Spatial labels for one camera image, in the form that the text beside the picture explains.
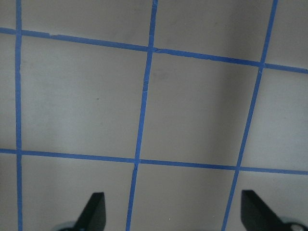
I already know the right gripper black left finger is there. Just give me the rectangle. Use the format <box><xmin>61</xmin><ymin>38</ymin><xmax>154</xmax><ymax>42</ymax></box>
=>
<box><xmin>72</xmin><ymin>192</ymin><xmax>106</xmax><ymax>231</ymax></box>

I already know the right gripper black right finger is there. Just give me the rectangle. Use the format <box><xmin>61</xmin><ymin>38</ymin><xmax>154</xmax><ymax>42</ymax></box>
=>
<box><xmin>241</xmin><ymin>190</ymin><xmax>285</xmax><ymax>231</ymax></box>

